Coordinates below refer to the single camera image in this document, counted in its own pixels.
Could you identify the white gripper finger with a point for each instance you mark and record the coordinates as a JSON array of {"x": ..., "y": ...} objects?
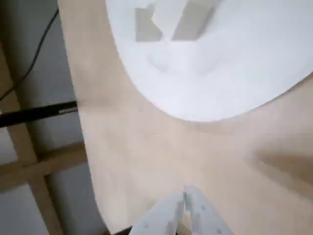
[
  {"x": 203, "y": 218},
  {"x": 161, "y": 218}
]

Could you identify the white cube block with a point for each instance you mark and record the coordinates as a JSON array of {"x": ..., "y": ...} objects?
[
  {"x": 190, "y": 22},
  {"x": 146, "y": 29}
]

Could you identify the white paper plate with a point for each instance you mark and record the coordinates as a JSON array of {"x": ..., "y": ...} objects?
[{"x": 207, "y": 73}]

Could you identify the black bar with white lettering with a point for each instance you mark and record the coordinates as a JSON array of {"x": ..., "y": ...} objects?
[{"x": 36, "y": 113}]

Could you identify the light wooden frame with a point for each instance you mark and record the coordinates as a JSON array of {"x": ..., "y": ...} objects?
[{"x": 31, "y": 169}]

